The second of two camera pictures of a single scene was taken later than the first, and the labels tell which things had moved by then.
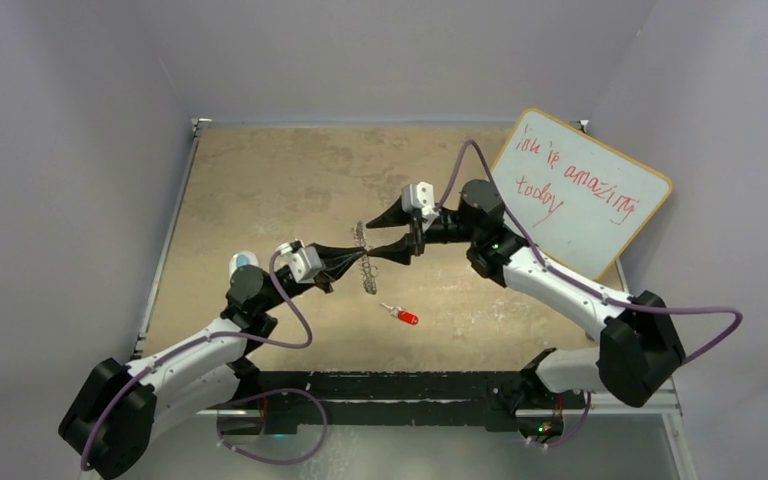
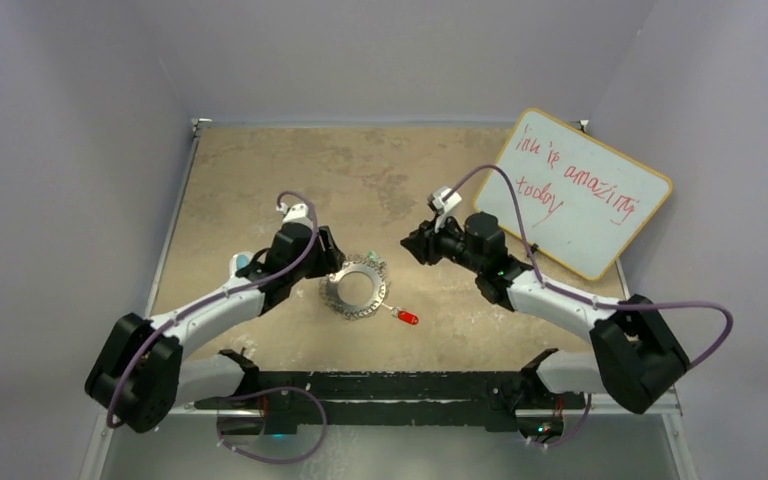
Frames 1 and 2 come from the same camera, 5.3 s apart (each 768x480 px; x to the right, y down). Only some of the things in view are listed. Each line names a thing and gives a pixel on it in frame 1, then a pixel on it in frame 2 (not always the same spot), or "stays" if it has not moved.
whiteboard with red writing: [580, 203] stays
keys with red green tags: [402, 313] stays
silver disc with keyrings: [369, 272] -> [363, 264]
